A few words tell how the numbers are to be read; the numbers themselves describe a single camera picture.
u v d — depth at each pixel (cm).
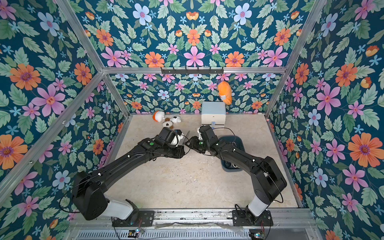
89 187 45
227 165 91
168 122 111
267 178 45
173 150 69
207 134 66
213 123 104
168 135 63
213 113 102
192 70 93
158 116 115
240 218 74
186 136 84
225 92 97
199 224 72
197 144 75
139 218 68
